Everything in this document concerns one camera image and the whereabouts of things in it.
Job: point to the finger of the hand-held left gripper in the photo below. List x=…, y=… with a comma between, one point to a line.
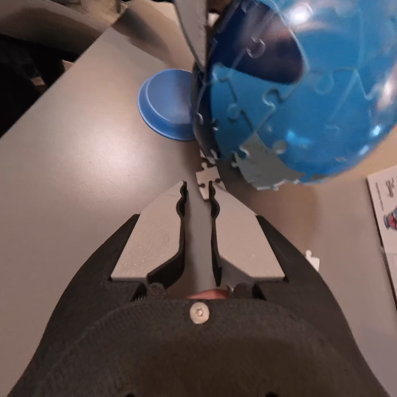
x=194, y=24

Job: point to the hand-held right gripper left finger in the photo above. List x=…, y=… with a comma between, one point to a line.
x=149, y=245

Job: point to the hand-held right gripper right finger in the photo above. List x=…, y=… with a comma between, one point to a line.
x=245, y=245

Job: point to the white puzzle piece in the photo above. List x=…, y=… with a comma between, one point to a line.
x=207, y=176
x=312, y=260

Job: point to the blue plastic ball stand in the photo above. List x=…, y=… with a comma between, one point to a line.
x=167, y=102

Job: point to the blue puzzle ball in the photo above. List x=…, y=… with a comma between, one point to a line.
x=310, y=108

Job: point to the colourful cartoon puzzle box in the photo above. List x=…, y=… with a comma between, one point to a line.
x=387, y=223

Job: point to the person's right hand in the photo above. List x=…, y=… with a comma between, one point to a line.
x=207, y=294

